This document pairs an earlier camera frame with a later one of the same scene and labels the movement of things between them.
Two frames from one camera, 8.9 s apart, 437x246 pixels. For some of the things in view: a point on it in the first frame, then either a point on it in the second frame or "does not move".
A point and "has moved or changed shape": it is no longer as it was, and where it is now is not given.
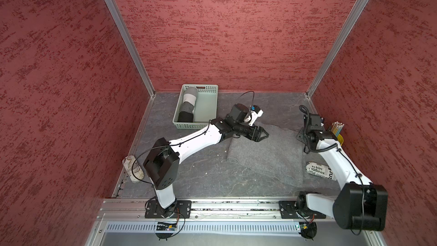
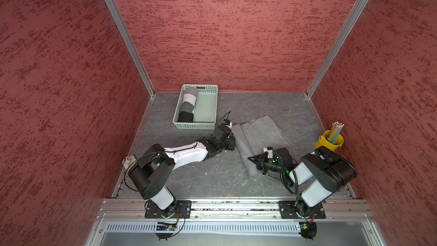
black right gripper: [299, 135] → [259, 162]
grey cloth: [278, 157] has moved or changed shape
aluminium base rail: [116, 209] does not move
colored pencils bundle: [336, 127] does not move
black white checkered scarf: [188, 107] does not move
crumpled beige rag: [128, 162] does not move
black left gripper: [257, 138] → [232, 142]
